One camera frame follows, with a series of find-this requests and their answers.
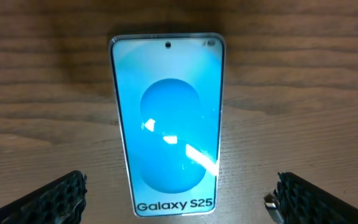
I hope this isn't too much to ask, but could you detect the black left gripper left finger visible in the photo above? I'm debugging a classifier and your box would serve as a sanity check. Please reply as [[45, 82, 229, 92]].
[[0, 170, 87, 224]]

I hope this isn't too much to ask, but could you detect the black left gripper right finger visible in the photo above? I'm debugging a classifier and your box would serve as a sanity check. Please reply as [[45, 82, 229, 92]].
[[273, 172, 358, 224]]

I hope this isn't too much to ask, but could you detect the Galaxy S25 smartphone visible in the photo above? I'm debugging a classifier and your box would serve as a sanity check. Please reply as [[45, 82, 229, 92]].
[[109, 32, 226, 218]]

